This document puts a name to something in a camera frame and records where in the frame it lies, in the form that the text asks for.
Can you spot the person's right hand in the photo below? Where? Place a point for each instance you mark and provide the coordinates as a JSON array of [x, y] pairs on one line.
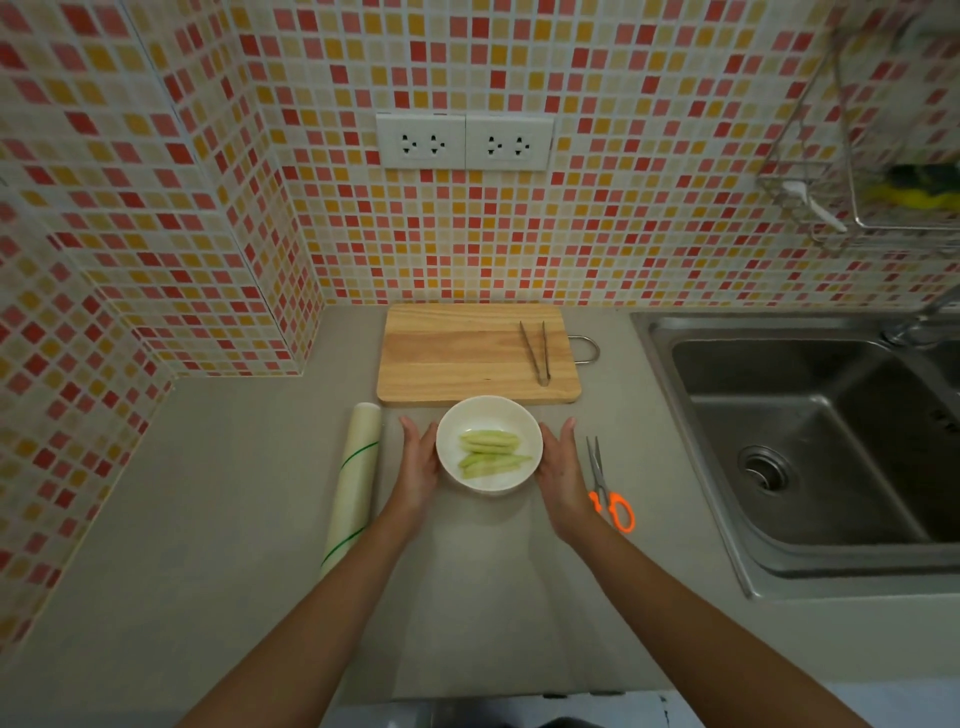
[[564, 484]]

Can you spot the person's left hand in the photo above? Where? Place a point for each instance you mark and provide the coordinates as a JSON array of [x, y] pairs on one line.
[[415, 472]]

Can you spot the person's left thumb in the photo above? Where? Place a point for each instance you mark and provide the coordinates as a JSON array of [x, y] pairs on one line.
[[432, 448]]

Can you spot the person's right thumb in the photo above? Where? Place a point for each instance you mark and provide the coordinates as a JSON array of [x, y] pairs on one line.
[[547, 454]]

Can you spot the white ceramic bowl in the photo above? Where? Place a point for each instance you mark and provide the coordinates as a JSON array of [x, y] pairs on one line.
[[486, 412]]

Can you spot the person's right forearm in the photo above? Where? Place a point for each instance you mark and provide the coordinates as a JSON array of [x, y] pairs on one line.
[[690, 637]]

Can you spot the person's left forearm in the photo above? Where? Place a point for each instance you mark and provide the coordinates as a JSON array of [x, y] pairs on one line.
[[315, 630]]

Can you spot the green cucumber slice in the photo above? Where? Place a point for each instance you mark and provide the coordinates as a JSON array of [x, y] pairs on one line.
[[496, 459], [486, 448], [489, 437], [491, 469]]

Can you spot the cling film roll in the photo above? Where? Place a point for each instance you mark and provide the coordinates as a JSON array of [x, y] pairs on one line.
[[354, 480]]

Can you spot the metal tongs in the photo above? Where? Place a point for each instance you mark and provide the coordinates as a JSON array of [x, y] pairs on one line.
[[541, 360]]

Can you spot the wooden cutting board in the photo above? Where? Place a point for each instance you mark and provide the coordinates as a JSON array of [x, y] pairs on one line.
[[457, 352]]

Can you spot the metal sink drain strainer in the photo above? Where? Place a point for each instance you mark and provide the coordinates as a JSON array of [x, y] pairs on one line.
[[766, 468]]

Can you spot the stainless steel sink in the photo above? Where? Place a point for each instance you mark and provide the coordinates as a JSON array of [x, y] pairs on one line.
[[810, 450]]

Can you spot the chrome faucet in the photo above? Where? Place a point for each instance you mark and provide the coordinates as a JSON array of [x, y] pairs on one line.
[[919, 324]]

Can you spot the yellow green sponge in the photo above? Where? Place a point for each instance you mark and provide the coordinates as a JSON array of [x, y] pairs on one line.
[[916, 191]]

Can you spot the white wall socket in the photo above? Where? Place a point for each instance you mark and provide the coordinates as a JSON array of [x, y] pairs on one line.
[[510, 143], [420, 142]]

